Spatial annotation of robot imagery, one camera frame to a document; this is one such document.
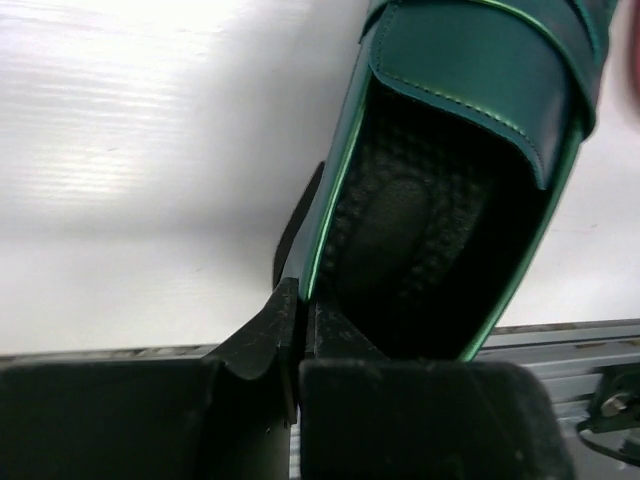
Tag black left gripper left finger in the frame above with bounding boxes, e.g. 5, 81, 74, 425
1, 279, 298, 479

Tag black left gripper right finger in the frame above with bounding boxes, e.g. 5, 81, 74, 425
299, 299, 573, 479

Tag green leather loafer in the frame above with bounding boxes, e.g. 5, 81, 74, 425
273, 1, 616, 360

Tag colourful pink slide sandal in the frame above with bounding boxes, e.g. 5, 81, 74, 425
598, 1, 639, 135

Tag aluminium mounting rail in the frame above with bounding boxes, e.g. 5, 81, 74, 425
1, 321, 639, 479

